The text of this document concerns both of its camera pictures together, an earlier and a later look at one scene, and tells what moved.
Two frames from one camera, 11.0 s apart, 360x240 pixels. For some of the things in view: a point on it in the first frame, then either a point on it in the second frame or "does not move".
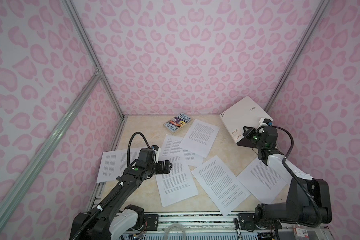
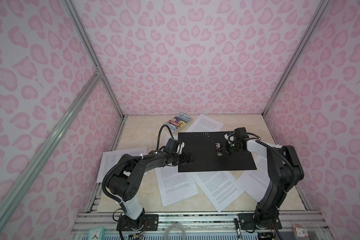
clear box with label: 300,233 does not move
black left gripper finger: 168,164 → 187,157
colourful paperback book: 176,124 does not move
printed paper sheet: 263,181 does not move
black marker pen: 238,229 does not move
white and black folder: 245,113 → 208,148
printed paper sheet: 178,185 does not move
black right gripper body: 257,138 → 233,147
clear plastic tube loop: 171,226 does not move
